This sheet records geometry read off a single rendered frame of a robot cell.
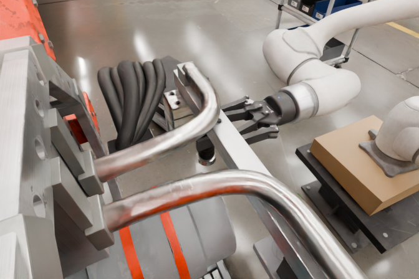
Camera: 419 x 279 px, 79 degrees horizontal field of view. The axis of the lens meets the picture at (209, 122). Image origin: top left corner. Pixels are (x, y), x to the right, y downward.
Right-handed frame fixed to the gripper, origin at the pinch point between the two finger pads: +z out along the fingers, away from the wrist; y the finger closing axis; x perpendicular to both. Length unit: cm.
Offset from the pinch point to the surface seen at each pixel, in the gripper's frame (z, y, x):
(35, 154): 20.8, -20.0, 27.3
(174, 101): 6.3, -0.7, 11.8
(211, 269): 1, -5, -77
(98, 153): 21.8, 5.9, -1.8
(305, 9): -132, 110, -33
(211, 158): -0.1, -1.8, -6.4
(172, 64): -25, 107, -50
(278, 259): -12.6, -20.1, -38.1
